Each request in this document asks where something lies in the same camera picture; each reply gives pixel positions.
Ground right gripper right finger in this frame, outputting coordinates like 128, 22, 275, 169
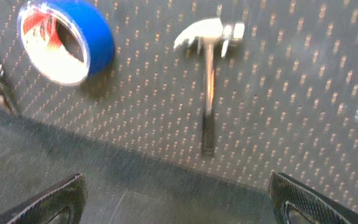
267, 171, 358, 224

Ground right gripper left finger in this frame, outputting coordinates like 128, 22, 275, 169
0, 172, 89, 224

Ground hammer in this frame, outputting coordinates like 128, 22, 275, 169
172, 17, 246, 157

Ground black pegboard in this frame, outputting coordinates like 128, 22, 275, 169
0, 0, 358, 220

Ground roll of blue tape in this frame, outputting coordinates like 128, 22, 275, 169
16, 0, 116, 87

